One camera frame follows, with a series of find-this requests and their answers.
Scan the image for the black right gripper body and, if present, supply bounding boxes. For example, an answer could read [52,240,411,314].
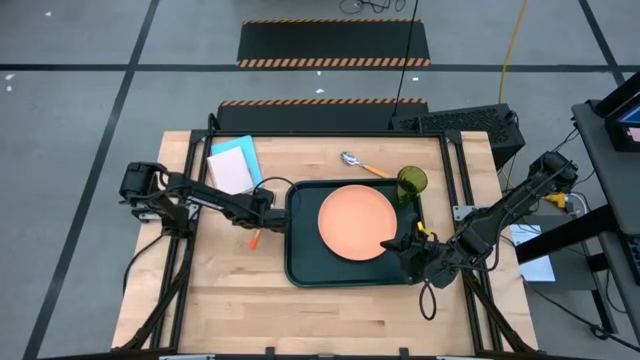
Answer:
[399,232,469,290]

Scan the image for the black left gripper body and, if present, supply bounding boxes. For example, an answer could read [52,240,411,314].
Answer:
[224,207,290,235]

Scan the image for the orange round plate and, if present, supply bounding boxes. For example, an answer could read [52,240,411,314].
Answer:
[317,184,399,262]

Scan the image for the green faceted plastic cup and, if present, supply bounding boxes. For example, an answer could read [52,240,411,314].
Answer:
[394,165,430,206]

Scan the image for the spoon with yellow-orange handle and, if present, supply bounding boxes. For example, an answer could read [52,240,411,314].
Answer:
[340,151,394,180]

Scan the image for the dark green plastic tray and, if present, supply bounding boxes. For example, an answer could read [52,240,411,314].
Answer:
[283,178,426,289]

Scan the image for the blue notebook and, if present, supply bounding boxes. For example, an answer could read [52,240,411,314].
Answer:
[210,134,265,189]

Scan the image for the white paper sheet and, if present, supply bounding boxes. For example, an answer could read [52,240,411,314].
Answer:
[508,223,557,284]

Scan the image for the black hazard-striped ramp mat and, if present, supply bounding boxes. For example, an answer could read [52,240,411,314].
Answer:
[235,18,432,69]
[215,97,430,132]

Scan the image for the black desk support bar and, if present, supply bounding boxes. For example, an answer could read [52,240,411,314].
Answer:
[514,203,617,265]

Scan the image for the black perforated computer case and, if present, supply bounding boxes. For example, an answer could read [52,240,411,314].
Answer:
[388,102,527,171]

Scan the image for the yellow plug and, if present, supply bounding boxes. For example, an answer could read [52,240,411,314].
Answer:
[542,191,570,210]

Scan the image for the dark grey desk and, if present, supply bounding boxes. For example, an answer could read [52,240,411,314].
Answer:
[571,99,640,236]

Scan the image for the black monitor blue screen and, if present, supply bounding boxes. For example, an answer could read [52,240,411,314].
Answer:
[593,69,640,154]

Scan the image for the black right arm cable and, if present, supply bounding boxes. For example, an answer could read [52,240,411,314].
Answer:
[418,279,438,322]

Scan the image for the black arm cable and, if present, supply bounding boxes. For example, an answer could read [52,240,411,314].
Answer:
[418,279,438,322]
[252,175,301,221]

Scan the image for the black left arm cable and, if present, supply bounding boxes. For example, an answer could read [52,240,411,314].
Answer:
[252,175,301,221]

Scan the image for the black base cable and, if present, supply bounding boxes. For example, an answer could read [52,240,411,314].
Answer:
[122,233,166,296]

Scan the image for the black floor cable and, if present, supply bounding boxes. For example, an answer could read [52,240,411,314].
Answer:
[529,287,640,351]

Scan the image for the thin black power cable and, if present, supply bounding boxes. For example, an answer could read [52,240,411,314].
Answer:
[392,0,421,119]

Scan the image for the yellow cable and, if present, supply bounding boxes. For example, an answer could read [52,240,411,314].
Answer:
[497,0,530,105]

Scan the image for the coiled black cable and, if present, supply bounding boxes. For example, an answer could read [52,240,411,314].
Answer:
[338,0,407,15]

